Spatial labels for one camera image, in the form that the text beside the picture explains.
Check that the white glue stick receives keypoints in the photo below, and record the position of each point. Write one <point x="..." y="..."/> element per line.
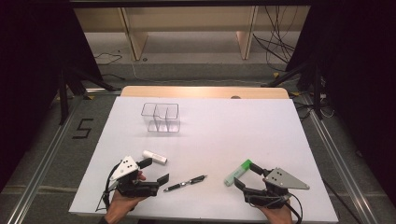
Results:
<point x="154" y="156"/>

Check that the green capped marker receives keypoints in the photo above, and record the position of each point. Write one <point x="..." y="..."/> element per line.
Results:
<point x="238" y="172"/>

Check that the clear plastic organizer box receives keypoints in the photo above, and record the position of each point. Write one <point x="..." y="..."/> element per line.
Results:
<point x="162" y="118"/>

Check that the person's right hand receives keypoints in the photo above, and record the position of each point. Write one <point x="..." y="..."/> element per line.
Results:
<point x="277" y="215"/>

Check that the black pen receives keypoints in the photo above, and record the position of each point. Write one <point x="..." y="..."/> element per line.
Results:
<point x="184" y="183"/>

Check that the person's left hand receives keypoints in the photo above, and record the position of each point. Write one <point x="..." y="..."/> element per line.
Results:
<point x="120" y="207"/>

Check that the dark curtain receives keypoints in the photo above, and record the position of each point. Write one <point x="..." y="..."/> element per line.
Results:
<point x="31" y="62"/>
<point x="358" y="62"/>

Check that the black stand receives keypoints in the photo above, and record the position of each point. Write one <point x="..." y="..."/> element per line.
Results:
<point x="317" y="93"/>
<point x="63" y="99"/>

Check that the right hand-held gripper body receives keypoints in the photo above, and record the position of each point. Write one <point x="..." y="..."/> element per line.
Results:
<point x="280" y="182"/>

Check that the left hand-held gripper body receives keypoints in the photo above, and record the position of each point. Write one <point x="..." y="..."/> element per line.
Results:
<point x="126" y="169"/>

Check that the wooden background desk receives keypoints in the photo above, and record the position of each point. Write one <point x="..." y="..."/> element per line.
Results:
<point x="134" y="40"/>

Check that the white table board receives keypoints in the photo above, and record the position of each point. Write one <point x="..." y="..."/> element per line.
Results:
<point x="218" y="140"/>

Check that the aluminium floor rail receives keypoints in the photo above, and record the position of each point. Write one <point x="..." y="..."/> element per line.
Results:
<point x="339" y="161"/>
<point x="40" y="174"/>

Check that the wooden table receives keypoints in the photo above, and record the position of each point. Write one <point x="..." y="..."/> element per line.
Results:
<point x="202" y="92"/>

